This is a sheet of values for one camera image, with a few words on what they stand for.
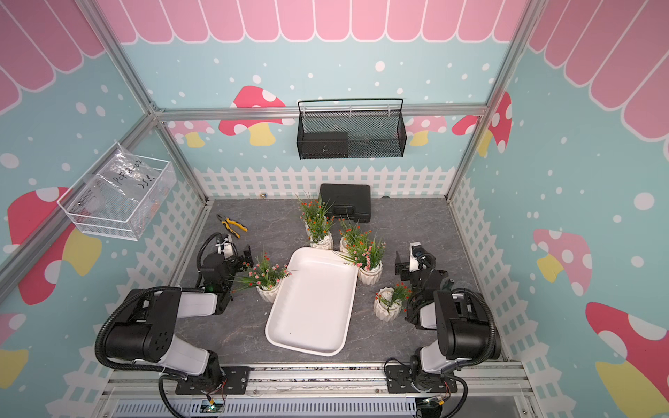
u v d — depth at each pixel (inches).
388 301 31.7
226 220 44.1
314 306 34.6
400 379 29.2
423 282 25.9
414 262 30.8
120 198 28.7
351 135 36.3
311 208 39.2
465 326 18.1
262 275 31.2
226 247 32.1
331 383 29.3
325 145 34.6
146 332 17.7
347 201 47.1
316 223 37.1
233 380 29.7
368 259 32.7
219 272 28.6
